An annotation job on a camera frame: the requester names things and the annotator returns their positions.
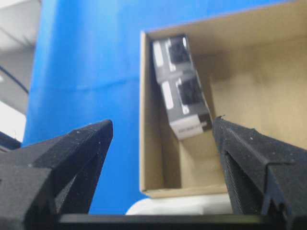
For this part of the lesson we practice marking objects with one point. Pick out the black small product box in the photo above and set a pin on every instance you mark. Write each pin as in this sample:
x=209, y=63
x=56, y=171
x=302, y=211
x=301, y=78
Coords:
x=172, y=57
x=186, y=107

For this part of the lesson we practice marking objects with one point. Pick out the open brown cardboard box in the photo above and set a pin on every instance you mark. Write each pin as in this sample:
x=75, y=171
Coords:
x=253, y=68

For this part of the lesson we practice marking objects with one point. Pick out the blue table cloth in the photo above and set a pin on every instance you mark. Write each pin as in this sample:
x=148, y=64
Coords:
x=87, y=69

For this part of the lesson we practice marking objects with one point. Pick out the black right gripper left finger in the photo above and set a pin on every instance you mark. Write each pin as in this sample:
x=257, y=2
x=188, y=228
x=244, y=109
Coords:
x=41, y=182

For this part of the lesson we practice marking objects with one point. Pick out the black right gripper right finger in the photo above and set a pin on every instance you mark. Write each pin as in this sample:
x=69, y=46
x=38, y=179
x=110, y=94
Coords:
x=264, y=176

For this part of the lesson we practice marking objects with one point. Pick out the white plastic tray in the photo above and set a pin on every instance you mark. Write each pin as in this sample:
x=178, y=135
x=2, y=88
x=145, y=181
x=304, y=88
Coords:
x=184, y=205

